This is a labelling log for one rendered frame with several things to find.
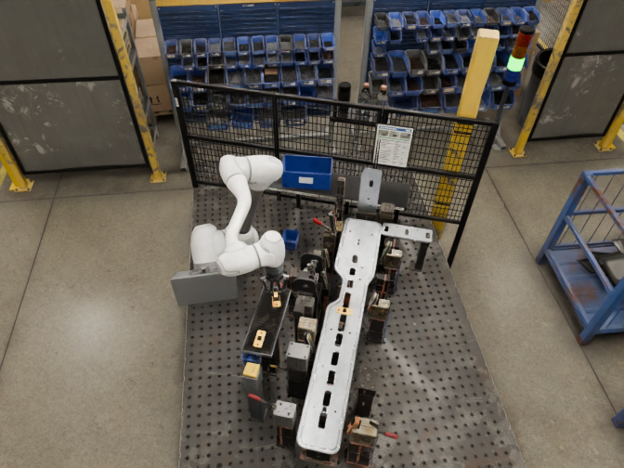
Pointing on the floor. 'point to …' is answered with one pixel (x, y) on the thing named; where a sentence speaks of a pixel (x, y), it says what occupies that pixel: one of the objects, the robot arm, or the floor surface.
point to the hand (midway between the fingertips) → (276, 294)
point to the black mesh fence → (324, 142)
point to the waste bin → (534, 82)
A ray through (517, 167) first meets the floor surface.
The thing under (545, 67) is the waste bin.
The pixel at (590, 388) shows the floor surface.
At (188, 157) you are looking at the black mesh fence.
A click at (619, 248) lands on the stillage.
